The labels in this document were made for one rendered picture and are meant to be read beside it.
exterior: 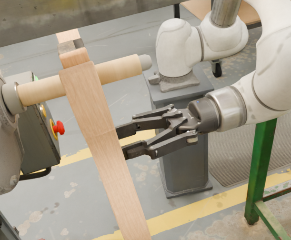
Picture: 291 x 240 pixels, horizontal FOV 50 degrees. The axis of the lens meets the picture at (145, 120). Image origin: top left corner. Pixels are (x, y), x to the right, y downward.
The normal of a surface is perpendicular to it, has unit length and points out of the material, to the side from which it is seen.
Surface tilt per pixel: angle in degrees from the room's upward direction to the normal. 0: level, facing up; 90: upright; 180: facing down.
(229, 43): 111
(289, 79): 95
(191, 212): 0
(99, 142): 99
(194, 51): 87
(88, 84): 70
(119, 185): 53
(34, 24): 90
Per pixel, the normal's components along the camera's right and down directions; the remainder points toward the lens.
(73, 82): 0.22, 0.25
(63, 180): -0.13, -0.76
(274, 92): -0.78, 0.59
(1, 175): 0.99, 0.15
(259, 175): 0.29, 0.54
